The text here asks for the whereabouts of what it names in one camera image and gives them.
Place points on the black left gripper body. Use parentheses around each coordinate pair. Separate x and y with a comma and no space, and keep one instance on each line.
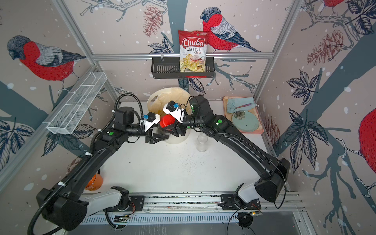
(135,131)

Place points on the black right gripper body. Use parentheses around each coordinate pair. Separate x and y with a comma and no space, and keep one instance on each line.
(190,122)

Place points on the red-lidded glass jar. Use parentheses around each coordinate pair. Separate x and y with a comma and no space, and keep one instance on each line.
(160,132)

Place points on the glass jar with tea leaves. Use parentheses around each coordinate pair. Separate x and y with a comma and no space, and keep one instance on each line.
(202,142)

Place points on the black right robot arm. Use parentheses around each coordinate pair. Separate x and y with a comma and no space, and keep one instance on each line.
(273,172)

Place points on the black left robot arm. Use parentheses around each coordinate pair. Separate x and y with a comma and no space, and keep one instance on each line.
(63,205)

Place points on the cream waste bin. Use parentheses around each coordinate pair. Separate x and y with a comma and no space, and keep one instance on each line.
(160,98)

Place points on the teal folded cloth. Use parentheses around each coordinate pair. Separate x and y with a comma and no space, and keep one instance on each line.
(240,104)

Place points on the mint green flower plate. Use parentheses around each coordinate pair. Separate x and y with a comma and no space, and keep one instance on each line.
(245,121)

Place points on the pink plastic tray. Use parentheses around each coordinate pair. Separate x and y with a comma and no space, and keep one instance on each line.
(260,129)

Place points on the orange cup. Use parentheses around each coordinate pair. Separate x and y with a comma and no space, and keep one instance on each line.
(95,183)

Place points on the Chuba cassava chips bag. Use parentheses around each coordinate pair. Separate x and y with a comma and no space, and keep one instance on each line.
(193,50)

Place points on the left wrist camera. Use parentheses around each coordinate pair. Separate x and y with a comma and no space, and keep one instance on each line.
(151,120)

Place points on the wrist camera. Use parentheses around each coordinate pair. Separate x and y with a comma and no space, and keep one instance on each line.
(172,108)
(151,120)

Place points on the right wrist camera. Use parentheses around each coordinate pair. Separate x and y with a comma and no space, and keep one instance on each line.
(172,108)

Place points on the black wall basket shelf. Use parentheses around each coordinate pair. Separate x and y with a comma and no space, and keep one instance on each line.
(168,68)

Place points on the white wire mesh basket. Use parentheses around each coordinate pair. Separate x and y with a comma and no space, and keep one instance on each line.
(79,101)

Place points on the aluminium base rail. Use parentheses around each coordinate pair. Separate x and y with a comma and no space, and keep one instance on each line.
(155,208)

